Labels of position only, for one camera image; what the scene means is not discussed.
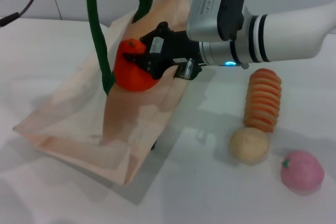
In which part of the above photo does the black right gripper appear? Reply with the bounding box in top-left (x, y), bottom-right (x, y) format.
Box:
top-left (122, 21), bottom-right (203, 81)

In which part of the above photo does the orange toy fruit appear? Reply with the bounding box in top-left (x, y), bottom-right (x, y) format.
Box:
top-left (113, 38), bottom-right (159, 93)

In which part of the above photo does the white handbag with green handles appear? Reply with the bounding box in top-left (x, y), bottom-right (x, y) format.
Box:
top-left (13, 0), bottom-right (191, 187)

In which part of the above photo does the ridged orange striped bread loaf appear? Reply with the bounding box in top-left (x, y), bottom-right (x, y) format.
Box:
top-left (243, 68), bottom-right (283, 133)

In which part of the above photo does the round cream bun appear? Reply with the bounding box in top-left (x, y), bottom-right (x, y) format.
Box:
top-left (229, 127), bottom-right (269, 166)

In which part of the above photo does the pink toy peach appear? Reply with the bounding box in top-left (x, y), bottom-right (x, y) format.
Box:
top-left (280, 149), bottom-right (325, 196)

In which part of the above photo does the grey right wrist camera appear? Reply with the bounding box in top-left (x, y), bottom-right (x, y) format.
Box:
top-left (186, 0), bottom-right (247, 44)

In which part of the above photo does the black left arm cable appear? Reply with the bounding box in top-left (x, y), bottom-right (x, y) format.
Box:
top-left (0, 0), bottom-right (37, 28)

